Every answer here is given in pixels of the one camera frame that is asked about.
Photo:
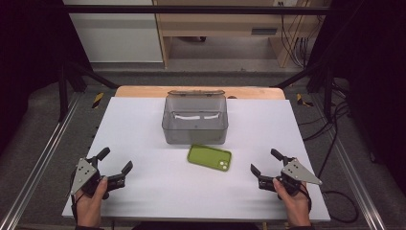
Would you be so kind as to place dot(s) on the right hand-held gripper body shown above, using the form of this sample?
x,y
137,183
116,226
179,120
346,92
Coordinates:
x,y
295,172

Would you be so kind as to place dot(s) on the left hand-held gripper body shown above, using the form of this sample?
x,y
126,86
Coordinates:
x,y
83,175

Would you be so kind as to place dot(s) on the green phone case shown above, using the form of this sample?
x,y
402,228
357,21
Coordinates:
x,y
206,157

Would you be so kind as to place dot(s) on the transparent grey plastic box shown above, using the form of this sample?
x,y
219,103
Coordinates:
x,y
194,127

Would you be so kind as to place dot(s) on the person's left hand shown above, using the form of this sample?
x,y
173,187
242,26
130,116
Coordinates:
x,y
89,207

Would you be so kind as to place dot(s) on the person's right hand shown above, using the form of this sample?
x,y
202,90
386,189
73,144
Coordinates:
x,y
297,209

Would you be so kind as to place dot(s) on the yellow black tape strip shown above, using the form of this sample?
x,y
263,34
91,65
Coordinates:
x,y
97,100
300,99

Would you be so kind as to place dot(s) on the black metal stand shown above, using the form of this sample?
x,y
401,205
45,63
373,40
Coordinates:
x,y
328,92
63,92

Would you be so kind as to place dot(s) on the wooden table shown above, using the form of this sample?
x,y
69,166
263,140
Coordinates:
x,y
143,92

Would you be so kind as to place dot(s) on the white cabinet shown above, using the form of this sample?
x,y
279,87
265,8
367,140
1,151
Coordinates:
x,y
115,35

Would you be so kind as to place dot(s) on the black curtain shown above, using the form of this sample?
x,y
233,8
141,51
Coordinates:
x,y
28,48
373,64

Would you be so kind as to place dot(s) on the wooden desk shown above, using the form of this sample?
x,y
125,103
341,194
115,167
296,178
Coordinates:
x,y
217,24

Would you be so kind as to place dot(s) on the black metal crossbar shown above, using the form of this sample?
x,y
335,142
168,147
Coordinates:
x,y
191,9

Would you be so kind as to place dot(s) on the aluminium rail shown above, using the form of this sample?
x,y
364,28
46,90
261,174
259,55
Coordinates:
x,y
41,163
354,179

